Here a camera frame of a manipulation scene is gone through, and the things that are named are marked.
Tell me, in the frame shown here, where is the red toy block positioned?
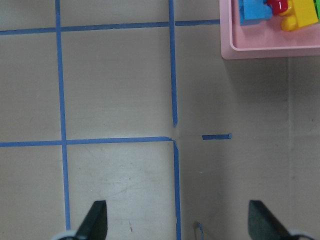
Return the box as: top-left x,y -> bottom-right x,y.
266,0 -> 289,16

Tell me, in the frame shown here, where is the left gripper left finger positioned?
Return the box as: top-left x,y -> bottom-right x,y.
74,200 -> 108,240

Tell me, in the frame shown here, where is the yellow toy block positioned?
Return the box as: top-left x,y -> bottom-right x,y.
280,0 -> 319,32

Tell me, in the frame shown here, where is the pink plastic box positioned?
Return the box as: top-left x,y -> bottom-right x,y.
219,0 -> 320,60

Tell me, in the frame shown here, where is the blue toy block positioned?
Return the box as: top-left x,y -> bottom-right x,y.
238,0 -> 273,26

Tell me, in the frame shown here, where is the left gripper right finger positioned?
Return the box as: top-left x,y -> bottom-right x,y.
247,200 -> 293,240

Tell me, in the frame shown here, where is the green toy block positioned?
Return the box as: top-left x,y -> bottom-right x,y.
313,0 -> 320,21

